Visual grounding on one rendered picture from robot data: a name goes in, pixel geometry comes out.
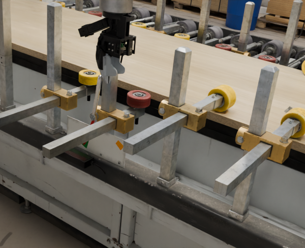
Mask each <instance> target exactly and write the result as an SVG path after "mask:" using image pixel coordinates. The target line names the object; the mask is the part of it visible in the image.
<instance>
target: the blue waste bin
mask: <svg viewBox="0 0 305 248"><path fill-rule="evenodd" d="M249 1H251V2H254V3H255V6H254V12H253V16H252V22H251V27H250V31H253V30H255V27H256V23H257V19H258V15H259V11H260V7H261V3H262V0H228V6H227V15H226V24H225V25H226V26H227V27H229V28H231V29H235V30H241V27H242V22H243V16H244V9H245V4H246V3H247V2H249Z"/></svg>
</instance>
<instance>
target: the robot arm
mask: <svg viewBox="0 0 305 248"><path fill-rule="evenodd" d="M132 6H133V0H99V9H100V10H102V11H103V12H102V16H104V17H105V18H103V19H101V20H98V21H96V22H93V23H91V24H85V25H83V26H81V28H79V29H78V31H79V34H80V37H90V36H91V35H94V33H96V32H98V31H102V32H101V33H100V36H99V38H98V42H97V46H96V54H95V58H96V62H97V66H98V69H99V71H100V74H101V76H102V78H103V80H104V81H105V83H106V84H109V83H110V82H111V80H112V77H113V76H117V74H124V73H125V67H124V66H123V65H122V64H121V62H120V56H124V55H126V56H131V55H132V54H135V45H136V36H134V35H130V34H129V29H130V21H134V15H130V14H129V13H130V12H131V11H132ZM133 41H134V50H133V49H132V46H133ZM106 54H108V55H106Z"/></svg>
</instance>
